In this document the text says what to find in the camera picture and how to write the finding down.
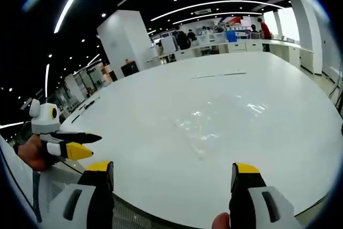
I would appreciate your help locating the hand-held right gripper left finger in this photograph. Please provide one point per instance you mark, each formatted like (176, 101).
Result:
(93, 202)

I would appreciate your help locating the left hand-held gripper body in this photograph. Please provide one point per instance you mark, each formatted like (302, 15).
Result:
(44, 119)

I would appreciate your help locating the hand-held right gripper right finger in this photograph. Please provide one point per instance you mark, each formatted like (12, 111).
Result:
(257, 205)

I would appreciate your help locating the clear food packaging bag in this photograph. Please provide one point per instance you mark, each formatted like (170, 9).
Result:
(246, 108)
(193, 129)

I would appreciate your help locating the person's left hand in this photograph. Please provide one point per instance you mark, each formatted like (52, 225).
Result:
(32, 154)

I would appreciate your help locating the person's right hand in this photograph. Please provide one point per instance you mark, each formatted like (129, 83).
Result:
(221, 221)

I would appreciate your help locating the black pen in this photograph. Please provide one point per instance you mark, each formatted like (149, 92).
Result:
(87, 104)

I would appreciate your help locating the black case with orange top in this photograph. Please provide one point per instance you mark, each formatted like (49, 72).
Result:
(130, 68)

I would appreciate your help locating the white cabinet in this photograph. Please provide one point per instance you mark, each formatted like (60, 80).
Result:
(168, 44)

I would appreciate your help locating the long white counter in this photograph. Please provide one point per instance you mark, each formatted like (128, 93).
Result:
(241, 46)

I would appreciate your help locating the blue storage box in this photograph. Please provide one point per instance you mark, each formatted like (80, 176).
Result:
(231, 36)

